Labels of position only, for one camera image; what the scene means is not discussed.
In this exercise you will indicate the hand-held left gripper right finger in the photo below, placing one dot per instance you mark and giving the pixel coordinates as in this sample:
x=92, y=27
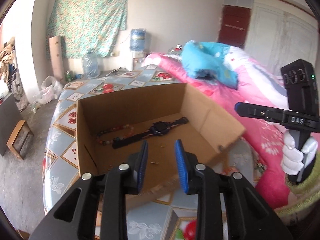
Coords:
x=181, y=166

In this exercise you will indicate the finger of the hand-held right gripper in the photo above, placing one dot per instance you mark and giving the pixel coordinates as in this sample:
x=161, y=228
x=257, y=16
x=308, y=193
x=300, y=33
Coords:
x=250, y=111

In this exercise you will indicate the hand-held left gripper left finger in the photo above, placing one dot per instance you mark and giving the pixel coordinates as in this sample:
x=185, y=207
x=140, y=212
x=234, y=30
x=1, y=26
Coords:
x=142, y=166

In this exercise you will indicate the black smart watch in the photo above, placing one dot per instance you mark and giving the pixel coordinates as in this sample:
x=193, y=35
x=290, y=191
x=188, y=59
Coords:
x=158, y=127

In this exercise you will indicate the brown cardboard box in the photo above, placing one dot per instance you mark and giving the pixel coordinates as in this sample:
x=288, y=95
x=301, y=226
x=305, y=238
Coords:
x=195, y=110

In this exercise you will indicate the person's right forearm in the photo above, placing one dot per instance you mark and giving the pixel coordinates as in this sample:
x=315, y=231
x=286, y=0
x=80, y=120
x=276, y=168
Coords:
x=310, y=192

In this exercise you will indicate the person's right hand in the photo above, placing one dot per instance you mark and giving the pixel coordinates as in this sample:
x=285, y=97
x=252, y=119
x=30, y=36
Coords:
x=290, y=157

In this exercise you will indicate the pink floral blanket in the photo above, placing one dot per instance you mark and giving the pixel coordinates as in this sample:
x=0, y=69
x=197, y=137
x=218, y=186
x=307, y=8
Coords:
x=255, y=135

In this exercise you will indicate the white pink printed quilt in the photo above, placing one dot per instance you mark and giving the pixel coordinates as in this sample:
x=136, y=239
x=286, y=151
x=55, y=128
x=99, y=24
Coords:
x=262, y=80

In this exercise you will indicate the white wardrobe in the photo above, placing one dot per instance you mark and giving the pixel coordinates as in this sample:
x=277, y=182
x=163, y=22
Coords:
x=280, y=35

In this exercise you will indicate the blue quilt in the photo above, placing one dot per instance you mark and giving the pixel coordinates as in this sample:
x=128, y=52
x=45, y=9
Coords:
x=200, y=60

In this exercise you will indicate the dark red door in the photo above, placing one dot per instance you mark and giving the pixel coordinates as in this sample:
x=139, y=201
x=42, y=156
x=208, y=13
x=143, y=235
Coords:
x=233, y=25

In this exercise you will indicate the white water dispenser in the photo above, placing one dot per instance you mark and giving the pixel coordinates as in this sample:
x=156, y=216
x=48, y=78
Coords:
x=138, y=60

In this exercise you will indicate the empty clear water jug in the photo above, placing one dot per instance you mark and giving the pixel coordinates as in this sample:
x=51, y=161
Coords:
x=90, y=66

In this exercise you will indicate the white plastic bags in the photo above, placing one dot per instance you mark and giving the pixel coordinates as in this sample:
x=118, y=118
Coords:
x=48, y=87

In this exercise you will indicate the blue water jug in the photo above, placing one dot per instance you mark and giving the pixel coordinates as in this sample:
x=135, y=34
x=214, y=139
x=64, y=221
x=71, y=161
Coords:
x=138, y=40

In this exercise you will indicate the wooden stool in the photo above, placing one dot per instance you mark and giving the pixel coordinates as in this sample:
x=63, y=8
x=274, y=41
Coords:
x=20, y=126

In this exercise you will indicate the cardboard tube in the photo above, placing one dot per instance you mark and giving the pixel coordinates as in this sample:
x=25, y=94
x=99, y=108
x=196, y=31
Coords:
x=56, y=57

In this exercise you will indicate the dark grey cabinet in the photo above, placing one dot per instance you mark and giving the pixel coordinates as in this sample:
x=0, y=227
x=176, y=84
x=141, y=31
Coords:
x=8, y=120

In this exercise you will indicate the cluttered pile of belongings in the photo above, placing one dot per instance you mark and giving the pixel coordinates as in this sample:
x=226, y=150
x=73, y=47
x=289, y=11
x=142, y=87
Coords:
x=7, y=55

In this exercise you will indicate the green floral wall cloth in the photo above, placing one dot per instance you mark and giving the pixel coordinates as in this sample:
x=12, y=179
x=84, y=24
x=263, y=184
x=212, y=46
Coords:
x=87, y=22

